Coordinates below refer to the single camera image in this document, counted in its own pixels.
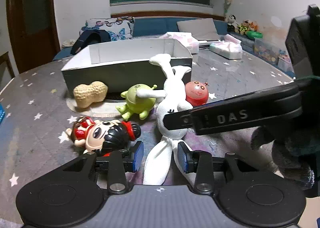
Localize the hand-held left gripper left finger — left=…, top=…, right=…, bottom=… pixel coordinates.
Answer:
left=61, top=141, right=145, bottom=195

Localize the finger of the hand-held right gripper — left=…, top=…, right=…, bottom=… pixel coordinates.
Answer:
left=164, top=80, right=301, bottom=131
left=191, top=93, right=305, bottom=136

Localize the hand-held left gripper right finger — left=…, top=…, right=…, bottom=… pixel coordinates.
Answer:
left=177, top=141, right=259, bottom=195

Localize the white plush rabbit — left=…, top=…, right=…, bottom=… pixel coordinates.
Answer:
left=142, top=54, right=193, bottom=185

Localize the red round figure toy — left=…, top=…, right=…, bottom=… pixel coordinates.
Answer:
left=184, top=81, right=210, bottom=107

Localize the green alien toy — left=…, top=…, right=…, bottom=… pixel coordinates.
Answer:
left=115, top=84, right=158, bottom=121

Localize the black-haired doll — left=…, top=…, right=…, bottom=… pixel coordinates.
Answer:
left=65, top=116, right=142, bottom=157

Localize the grey cardboard box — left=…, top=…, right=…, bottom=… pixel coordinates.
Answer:
left=61, top=38, right=193, bottom=97

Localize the beige peanut toy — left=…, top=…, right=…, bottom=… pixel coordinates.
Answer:
left=73, top=81, right=109, bottom=109

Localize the person's right hand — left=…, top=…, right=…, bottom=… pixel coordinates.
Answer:
left=251, top=116, right=320, bottom=190

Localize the small clear storage box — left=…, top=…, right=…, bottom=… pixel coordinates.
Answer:
left=277, top=55, right=295, bottom=72

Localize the yellow plush toy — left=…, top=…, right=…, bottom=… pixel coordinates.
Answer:
left=237, top=20, right=250, bottom=35

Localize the pink white tissue pack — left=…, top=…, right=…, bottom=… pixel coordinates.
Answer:
left=160, top=32, right=200, bottom=55
left=209, top=41, right=243, bottom=59
left=226, top=34, right=242, bottom=44

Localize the black white plush toy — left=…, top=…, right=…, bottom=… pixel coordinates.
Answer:
left=225, top=14, right=239, bottom=32

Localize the grey cushion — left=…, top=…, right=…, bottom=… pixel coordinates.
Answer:
left=177, top=18, right=222, bottom=40

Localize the blue sofa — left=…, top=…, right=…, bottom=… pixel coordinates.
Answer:
left=52, top=11, right=250, bottom=61

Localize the butterfly print pillow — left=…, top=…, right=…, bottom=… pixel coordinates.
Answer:
left=81, top=17, right=135, bottom=42

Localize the grey star tablecloth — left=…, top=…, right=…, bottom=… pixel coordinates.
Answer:
left=0, top=48, right=320, bottom=228

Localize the black backpack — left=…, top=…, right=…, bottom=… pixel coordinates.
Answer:
left=70, top=30, right=112, bottom=55

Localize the wooden chair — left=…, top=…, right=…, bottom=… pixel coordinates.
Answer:
left=0, top=52, right=15, bottom=89

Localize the brown wooden door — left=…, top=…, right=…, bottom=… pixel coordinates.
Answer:
left=6, top=0, right=60, bottom=74

